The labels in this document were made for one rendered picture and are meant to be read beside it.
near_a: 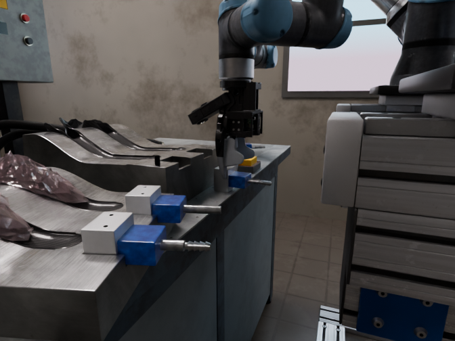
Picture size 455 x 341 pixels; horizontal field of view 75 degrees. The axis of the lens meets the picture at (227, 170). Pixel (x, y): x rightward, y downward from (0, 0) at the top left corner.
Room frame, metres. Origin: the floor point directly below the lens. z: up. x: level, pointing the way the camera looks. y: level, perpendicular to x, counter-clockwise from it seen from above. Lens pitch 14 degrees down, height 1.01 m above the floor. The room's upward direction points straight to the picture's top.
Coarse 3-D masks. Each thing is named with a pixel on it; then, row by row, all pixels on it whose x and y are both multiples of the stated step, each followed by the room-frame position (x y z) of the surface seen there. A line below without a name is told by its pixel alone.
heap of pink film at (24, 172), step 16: (0, 160) 0.42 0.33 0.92; (16, 160) 0.43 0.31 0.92; (32, 160) 0.45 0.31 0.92; (0, 176) 0.40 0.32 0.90; (16, 176) 0.40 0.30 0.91; (32, 176) 0.41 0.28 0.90; (48, 176) 0.41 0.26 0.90; (48, 192) 0.40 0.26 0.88; (64, 192) 0.41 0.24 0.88; (80, 192) 0.43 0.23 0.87; (0, 208) 0.31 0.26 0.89; (0, 224) 0.30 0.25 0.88; (16, 224) 0.31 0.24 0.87; (16, 240) 0.29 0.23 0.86
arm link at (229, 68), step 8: (224, 64) 0.63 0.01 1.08; (232, 64) 0.63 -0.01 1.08; (240, 64) 0.63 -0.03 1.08; (248, 64) 0.63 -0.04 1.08; (224, 72) 0.63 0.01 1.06; (232, 72) 0.63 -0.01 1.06; (240, 72) 0.63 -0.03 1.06; (248, 72) 0.63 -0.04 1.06; (224, 80) 0.64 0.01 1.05; (232, 80) 0.63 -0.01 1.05; (240, 80) 0.63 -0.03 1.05; (248, 80) 0.64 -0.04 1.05
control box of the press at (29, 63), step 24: (0, 0) 1.15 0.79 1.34; (24, 0) 1.23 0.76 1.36; (0, 24) 1.13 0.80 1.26; (24, 24) 1.22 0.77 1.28; (0, 48) 1.12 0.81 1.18; (24, 48) 1.20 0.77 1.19; (48, 48) 1.30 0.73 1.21; (0, 72) 1.11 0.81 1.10; (24, 72) 1.19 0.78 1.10; (48, 72) 1.28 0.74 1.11; (0, 96) 1.16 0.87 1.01
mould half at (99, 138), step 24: (24, 144) 0.66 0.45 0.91; (48, 144) 0.63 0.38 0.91; (72, 144) 0.65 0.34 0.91; (96, 144) 0.70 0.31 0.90; (120, 144) 0.75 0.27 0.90; (144, 144) 0.80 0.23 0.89; (192, 144) 0.78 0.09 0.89; (72, 168) 0.60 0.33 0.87; (96, 168) 0.58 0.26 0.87; (120, 168) 0.56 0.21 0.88; (144, 168) 0.53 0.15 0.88; (168, 168) 0.53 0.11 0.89; (192, 168) 0.61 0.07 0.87; (168, 192) 0.52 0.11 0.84; (192, 192) 0.61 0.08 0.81
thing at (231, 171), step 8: (216, 168) 0.66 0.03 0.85; (232, 168) 0.67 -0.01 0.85; (216, 176) 0.66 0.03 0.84; (232, 176) 0.64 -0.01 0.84; (240, 176) 0.64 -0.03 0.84; (248, 176) 0.65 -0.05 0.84; (216, 184) 0.66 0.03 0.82; (224, 184) 0.65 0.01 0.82; (232, 184) 0.64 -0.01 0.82; (240, 184) 0.63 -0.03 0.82; (248, 184) 0.65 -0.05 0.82; (256, 184) 0.64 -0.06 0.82; (264, 184) 0.63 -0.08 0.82
